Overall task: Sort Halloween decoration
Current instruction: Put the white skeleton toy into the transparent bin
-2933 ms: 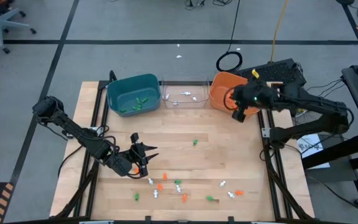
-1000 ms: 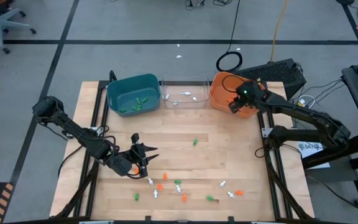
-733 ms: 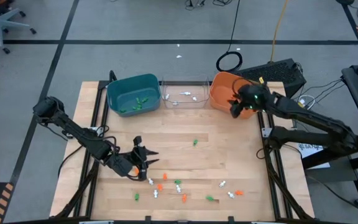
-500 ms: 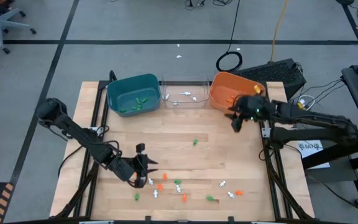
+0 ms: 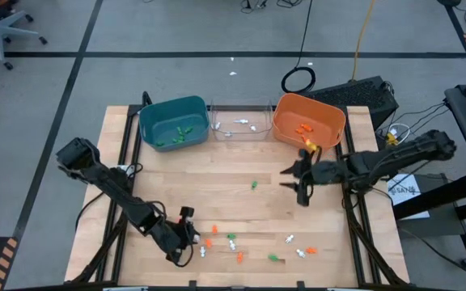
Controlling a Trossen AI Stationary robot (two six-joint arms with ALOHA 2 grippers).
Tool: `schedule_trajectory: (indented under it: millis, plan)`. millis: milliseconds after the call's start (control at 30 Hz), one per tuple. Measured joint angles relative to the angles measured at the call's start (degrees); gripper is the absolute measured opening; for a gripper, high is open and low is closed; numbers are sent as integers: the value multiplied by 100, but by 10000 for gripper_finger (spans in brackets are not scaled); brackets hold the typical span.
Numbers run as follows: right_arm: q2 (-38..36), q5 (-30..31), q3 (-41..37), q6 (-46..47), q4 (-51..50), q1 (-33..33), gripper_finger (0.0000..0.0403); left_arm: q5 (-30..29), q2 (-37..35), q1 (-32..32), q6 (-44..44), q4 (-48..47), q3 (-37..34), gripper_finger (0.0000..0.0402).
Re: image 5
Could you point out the white mounting plate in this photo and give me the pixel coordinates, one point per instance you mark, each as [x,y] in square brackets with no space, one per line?
[123,167]

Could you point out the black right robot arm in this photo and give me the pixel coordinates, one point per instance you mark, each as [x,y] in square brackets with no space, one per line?
[395,155]

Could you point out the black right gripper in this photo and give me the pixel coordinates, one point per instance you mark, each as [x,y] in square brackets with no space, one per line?
[326,171]

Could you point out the black round stand base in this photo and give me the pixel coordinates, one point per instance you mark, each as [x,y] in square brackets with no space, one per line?
[449,2]

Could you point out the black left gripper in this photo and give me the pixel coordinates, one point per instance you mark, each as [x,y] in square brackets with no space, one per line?
[176,238]

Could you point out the white printed paper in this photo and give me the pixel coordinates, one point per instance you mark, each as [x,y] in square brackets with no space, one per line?
[413,204]

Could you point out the orange plastic bin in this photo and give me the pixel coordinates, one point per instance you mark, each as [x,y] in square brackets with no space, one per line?
[322,117]

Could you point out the grey office chair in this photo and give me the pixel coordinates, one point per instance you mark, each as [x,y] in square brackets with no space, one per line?
[0,28]

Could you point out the black desk leg frame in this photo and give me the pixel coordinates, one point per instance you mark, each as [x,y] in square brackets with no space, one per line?
[439,197]

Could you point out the black computer tower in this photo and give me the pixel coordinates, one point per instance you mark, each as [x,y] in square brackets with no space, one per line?
[354,97]

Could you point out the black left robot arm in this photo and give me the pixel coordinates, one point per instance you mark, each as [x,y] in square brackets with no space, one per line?
[111,186]

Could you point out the clear plastic bin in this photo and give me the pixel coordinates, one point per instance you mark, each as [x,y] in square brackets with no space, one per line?
[257,117]

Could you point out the teal plastic bin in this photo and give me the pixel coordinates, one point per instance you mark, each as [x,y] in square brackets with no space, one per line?
[156,121]

